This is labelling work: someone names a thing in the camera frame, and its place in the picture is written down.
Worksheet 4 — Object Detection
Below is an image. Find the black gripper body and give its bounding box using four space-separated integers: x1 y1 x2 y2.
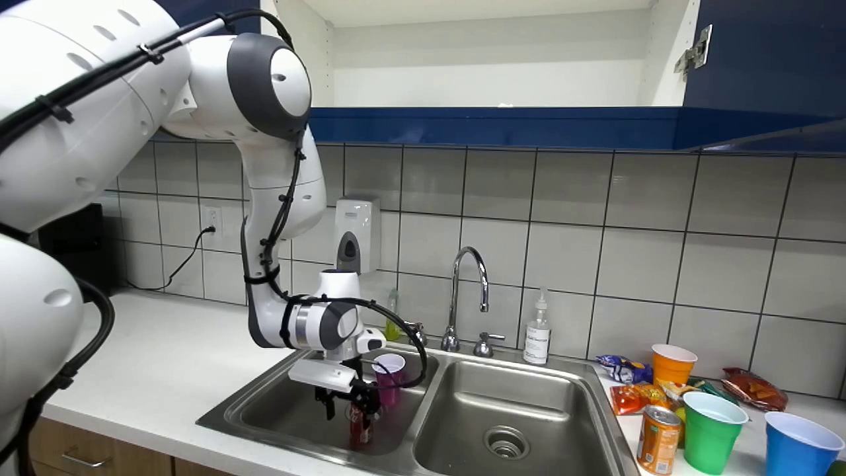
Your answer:
312 379 383 417

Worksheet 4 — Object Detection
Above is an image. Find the wooden base cabinet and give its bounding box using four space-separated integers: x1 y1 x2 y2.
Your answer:
25 415 234 476

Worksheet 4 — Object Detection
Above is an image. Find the orange soda can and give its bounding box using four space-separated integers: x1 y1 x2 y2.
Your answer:
636 404 686 476

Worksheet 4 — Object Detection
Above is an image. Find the metal cabinet hinge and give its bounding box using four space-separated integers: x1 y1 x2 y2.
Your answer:
675 23 718 79

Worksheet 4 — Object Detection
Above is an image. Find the blue cabinet door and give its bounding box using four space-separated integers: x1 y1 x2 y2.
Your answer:
682 0 846 121

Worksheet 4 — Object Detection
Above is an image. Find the purple plastic cup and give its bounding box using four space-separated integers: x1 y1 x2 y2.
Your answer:
371 353 410 415

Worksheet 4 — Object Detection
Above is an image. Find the green dish soap bottle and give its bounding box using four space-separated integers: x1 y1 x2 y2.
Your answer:
383 289 407 343

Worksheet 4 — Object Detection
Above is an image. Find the stainless steel double sink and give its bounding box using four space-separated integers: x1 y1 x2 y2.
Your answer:
196 322 642 476

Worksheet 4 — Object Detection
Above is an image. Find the chrome gooseneck faucet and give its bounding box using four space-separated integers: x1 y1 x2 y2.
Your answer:
440 243 496 355

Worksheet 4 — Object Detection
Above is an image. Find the clear pump soap bottle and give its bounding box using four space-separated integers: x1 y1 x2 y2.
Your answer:
522 289 557 368

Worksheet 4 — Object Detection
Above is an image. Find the blue snack bag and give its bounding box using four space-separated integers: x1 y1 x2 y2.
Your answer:
596 353 656 390

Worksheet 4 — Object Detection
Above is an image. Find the orange snack bag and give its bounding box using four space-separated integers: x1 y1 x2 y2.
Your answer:
608 382 675 417

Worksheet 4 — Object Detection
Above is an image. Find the black countertop appliance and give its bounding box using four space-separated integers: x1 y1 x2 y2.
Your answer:
36 202 119 298

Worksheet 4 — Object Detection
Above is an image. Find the orange plastic cup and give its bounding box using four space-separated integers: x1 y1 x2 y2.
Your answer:
652 341 701 392

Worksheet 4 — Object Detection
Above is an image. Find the green snack bag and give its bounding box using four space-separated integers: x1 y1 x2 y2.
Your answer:
686 376 740 408

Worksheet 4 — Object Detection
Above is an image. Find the green plastic cup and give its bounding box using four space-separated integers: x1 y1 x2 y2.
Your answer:
679 390 752 476

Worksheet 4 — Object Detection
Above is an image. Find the red-brown snack bag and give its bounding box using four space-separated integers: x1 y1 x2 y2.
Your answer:
723 364 792 415

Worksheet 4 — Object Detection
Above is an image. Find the blue plastic cup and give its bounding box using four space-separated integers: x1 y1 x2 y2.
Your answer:
761 411 846 476

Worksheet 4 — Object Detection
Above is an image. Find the white wall soap dispenser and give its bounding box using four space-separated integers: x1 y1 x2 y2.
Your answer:
333 199 383 276

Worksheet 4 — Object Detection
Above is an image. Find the black power cord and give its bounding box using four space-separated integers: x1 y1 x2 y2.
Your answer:
123 226 219 294

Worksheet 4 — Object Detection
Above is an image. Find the white wall outlet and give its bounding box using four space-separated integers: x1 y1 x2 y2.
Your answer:
198 203 225 253

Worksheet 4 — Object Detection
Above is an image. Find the metal drawer handle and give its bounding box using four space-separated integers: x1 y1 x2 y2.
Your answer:
58 446 112 473

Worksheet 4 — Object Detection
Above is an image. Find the open blue wall cabinet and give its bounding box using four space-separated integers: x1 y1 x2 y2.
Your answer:
0 0 846 158

